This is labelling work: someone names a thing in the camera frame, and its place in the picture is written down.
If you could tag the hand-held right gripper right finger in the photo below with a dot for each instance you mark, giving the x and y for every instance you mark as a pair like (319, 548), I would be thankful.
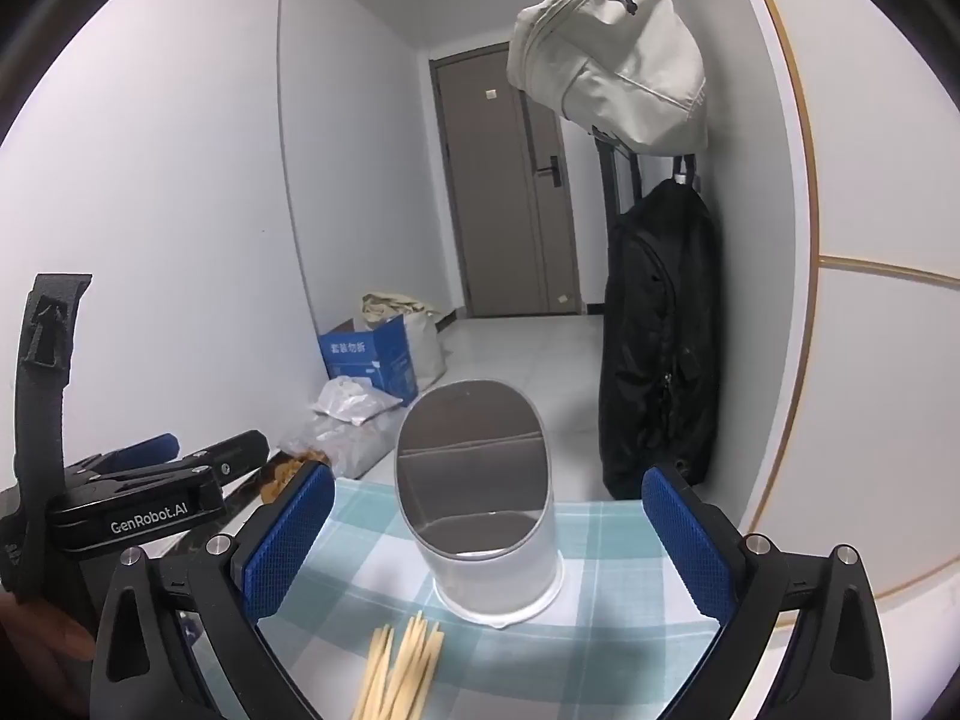
(686, 547)

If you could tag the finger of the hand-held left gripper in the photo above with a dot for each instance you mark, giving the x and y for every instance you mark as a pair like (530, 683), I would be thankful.
(150, 446)
(240, 454)

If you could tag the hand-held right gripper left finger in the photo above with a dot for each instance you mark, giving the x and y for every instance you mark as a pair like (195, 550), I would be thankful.
(289, 532)

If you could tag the bunch of wooden chopsticks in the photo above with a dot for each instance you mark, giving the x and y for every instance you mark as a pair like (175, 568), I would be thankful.
(409, 667)

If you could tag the white cylindrical utensil holder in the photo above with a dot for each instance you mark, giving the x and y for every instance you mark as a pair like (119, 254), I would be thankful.
(487, 562)

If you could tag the brown plush slippers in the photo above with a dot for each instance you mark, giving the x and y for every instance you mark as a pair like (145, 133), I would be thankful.
(281, 476)

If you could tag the clear plastic bag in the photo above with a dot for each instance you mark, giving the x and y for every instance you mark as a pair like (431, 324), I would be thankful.
(337, 446)

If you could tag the teal white checkered tablecloth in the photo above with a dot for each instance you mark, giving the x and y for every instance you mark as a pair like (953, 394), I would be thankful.
(600, 615)

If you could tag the white plastic bag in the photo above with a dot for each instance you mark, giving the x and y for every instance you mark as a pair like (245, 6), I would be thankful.
(352, 397)

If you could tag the blue cardboard box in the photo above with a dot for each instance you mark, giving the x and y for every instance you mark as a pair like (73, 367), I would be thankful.
(367, 360)

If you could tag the black hanging bag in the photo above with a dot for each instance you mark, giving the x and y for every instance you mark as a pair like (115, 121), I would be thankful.
(660, 352)

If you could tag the beige canvas tote bag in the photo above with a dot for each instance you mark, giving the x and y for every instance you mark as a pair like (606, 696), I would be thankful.
(424, 345)

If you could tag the white cabinet with gold trim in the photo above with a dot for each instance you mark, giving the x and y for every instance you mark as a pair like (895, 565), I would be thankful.
(862, 390)

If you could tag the grey-brown door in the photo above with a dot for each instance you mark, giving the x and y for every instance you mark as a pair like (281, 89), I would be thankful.
(495, 202)

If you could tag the beige hanging backpack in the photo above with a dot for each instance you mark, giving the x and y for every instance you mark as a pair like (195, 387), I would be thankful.
(607, 67)

